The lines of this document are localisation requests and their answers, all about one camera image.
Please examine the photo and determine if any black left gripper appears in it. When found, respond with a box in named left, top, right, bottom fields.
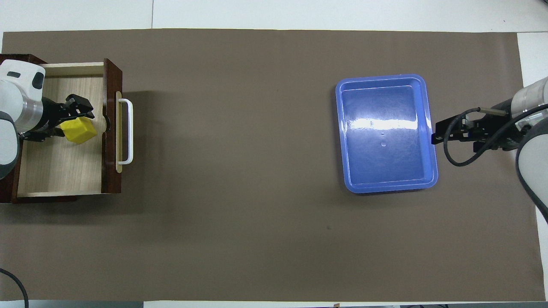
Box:
left=19, top=94, right=95, bottom=139

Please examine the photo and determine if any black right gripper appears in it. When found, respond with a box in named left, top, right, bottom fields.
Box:
left=431, top=111, right=526, bottom=153

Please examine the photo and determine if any yellow cube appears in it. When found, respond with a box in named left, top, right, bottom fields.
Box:
left=60, top=116, right=98, bottom=145

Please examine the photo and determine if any blue plastic tray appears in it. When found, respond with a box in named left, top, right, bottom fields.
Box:
left=335, top=74, right=439, bottom=194

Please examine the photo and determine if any dark wooden cabinet housing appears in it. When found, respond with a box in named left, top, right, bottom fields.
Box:
left=0, top=53, right=77, bottom=204

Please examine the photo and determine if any brown table mat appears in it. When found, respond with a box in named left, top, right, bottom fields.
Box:
left=0, top=29, right=546, bottom=302

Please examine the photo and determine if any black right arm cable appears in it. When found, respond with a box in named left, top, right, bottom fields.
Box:
left=443, top=104, right=548, bottom=168

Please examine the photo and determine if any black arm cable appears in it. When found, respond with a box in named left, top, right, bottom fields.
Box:
left=443, top=104, right=548, bottom=168
left=0, top=268, right=30, bottom=308

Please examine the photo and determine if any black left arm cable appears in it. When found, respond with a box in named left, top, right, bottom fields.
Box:
left=0, top=268, right=30, bottom=308

